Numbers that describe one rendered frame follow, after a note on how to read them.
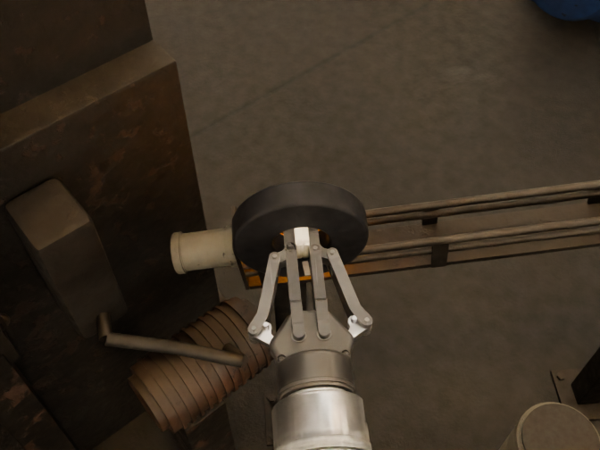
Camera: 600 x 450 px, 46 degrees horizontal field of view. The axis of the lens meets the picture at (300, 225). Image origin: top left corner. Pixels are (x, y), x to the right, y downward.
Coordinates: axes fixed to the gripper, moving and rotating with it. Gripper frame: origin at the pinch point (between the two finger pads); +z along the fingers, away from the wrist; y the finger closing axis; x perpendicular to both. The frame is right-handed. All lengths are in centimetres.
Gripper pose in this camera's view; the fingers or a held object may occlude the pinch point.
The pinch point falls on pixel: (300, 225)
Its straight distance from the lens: 78.4
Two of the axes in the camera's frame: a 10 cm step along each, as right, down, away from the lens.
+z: -0.8, -8.3, 5.5
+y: 10.0, -0.7, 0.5
